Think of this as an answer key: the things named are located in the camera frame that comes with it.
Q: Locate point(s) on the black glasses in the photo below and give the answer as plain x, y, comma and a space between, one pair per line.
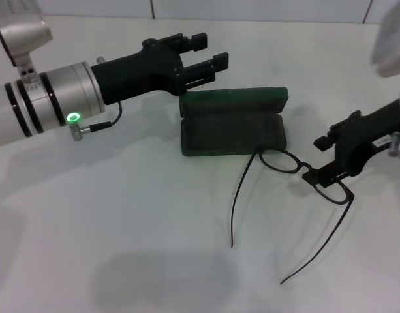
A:
305, 167

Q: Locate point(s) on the green glasses case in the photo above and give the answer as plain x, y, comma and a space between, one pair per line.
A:
232, 130

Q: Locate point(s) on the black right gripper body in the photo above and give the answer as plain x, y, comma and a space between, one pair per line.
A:
359, 140

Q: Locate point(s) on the small silver connector stub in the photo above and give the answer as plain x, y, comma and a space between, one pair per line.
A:
396, 145
100, 60

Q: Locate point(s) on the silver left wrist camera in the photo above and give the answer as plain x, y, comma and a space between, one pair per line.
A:
20, 29

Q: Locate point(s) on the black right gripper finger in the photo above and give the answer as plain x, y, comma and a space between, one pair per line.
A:
327, 176
323, 143

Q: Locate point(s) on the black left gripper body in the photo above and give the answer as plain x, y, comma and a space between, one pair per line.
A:
137, 75

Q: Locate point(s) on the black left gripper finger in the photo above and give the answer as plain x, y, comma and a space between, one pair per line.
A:
199, 40
221, 62

